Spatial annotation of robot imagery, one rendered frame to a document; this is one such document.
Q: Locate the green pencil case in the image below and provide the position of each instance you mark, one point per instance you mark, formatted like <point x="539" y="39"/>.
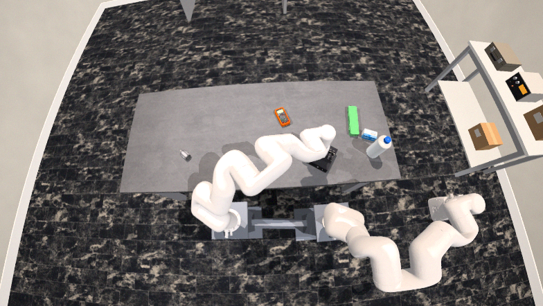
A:
<point x="353" y="126"/>

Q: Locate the dark grey lighting desk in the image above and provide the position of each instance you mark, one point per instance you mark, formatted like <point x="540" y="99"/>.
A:
<point x="324" y="163"/>

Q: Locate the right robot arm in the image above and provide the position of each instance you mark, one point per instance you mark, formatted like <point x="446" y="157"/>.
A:
<point x="425" y="251"/>

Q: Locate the white bottle with blue cap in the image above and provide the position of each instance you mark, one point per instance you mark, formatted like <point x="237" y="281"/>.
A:
<point x="379" y="146"/>

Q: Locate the orange multimeter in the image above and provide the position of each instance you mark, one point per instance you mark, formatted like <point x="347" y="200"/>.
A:
<point x="282" y="117"/>

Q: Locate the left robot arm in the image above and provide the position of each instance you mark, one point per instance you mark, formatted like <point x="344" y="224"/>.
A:
<point x="211" y="202"/>

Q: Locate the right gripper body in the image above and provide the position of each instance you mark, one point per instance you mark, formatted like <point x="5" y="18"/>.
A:
<point x="436" y="208"/>

